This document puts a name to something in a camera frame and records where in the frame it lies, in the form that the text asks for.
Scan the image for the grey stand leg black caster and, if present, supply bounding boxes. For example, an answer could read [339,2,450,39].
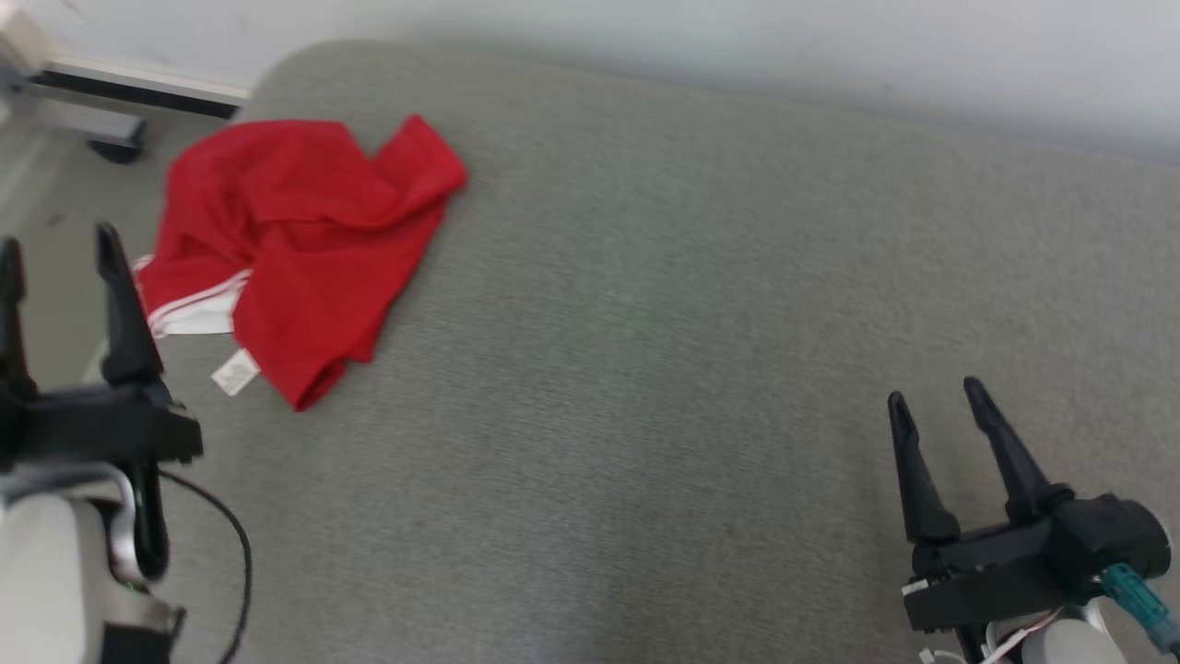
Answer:
[0,83,150,166]

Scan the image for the grey fabric sofa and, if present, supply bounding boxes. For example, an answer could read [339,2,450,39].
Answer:
[78,39,1180,664]

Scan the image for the thin black cable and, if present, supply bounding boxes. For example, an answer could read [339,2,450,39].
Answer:
[157,468,255,664]

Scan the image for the red jersey white sleeves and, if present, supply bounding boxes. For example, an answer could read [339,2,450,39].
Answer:
[132,113,468,412]

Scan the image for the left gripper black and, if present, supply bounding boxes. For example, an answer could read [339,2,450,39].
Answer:
[0,223,205,472]

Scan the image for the thin white cable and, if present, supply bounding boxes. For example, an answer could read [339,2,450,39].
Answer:
[922,607,1066,664]

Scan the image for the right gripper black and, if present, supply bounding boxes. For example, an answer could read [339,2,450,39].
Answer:
[888,376,1103,634]

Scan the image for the teal cable connector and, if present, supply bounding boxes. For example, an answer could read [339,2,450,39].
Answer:
[1102,564,1180,652]

